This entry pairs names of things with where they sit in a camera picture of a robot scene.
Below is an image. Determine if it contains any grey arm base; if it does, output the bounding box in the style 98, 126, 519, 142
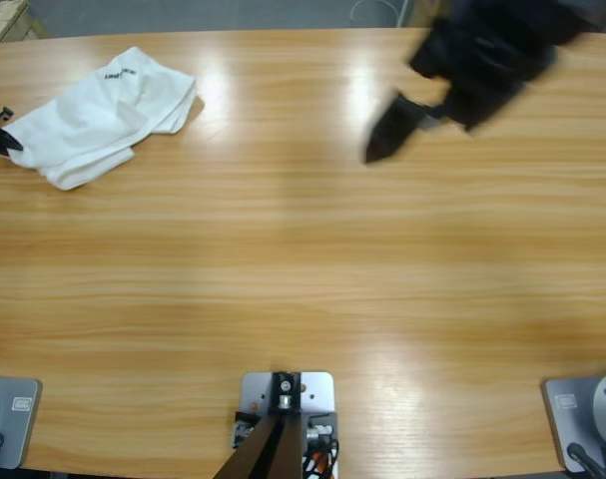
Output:
0, 376, 43, 471
540, 369, 606, 473

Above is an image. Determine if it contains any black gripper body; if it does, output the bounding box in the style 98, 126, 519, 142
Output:
429, 0, 599, 135

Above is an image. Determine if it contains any white T-shirt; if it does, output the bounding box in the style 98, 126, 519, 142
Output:
6, 46, 200, 192

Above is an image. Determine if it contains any white mount block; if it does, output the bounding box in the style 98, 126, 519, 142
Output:
231, 369, 341, 479

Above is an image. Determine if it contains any light brown cardboard box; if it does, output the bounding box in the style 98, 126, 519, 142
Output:
406, 0, 441, 27

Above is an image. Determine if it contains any white cable loop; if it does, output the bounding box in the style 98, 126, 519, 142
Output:
350, 0, 408, 27

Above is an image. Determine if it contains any dark post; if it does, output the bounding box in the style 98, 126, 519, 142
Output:
217, 369, 303, 479

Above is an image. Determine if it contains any light wooden pallet stack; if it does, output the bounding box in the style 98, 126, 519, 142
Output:
0, 0, 48, 46

